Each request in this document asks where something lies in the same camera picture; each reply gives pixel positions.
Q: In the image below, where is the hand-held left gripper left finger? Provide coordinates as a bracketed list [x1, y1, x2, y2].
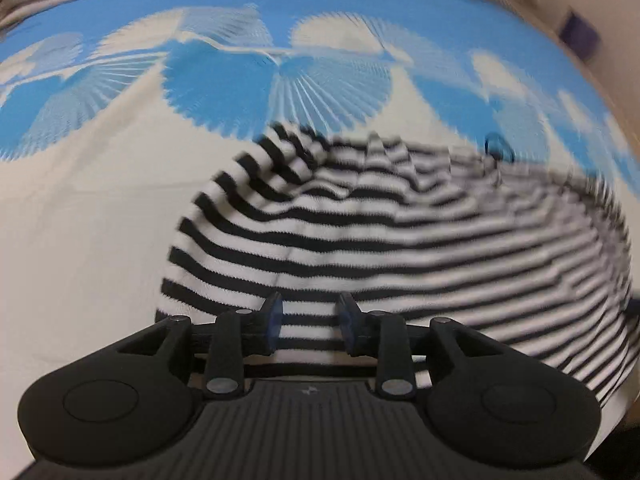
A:
[119, 291, 284, 399]

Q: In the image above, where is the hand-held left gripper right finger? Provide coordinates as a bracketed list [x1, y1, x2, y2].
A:
[335, 291, 497, 401]

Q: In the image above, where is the striped hooded top white vest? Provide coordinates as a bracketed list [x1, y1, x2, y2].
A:
[154, 122, 637, 407]

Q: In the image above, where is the blue white printed bed sheet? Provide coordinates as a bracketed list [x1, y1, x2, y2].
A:
[0, 0, 640, 466]

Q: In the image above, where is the purple box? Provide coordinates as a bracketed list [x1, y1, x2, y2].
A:
[559, 10, 601, 62]

